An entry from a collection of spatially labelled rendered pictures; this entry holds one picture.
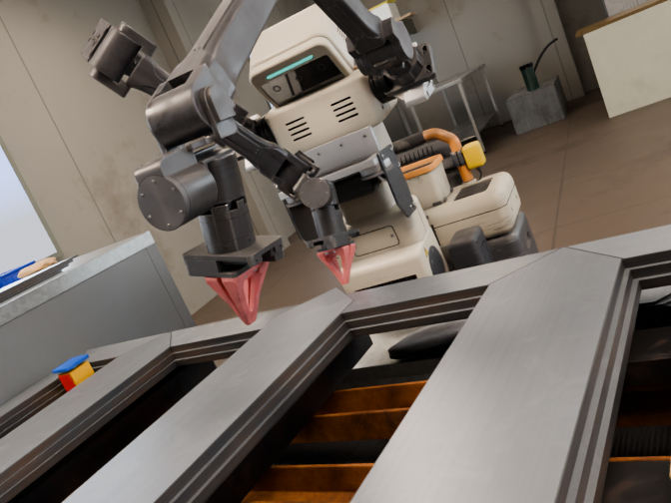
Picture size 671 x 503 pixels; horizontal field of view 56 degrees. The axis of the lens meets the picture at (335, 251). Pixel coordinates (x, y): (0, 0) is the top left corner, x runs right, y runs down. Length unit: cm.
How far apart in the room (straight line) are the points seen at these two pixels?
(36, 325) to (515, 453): 137
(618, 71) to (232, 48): 624
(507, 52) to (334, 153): 813
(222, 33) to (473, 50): 884
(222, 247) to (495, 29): 891
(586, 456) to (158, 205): 44
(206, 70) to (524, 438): 48
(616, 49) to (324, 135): 557
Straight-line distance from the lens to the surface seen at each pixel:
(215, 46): 76
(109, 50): 118
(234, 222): 70
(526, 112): 791
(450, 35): 961
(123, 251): 191
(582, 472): 55
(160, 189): 63
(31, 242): 481
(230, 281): 71
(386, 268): 149
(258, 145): 121
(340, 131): 147
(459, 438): 61
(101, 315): 183
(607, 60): 688
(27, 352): 172
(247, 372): 100
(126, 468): 90
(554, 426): 58
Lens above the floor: 117
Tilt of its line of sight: 12 degrees down
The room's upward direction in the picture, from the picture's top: 23 degrees counter-clockwise
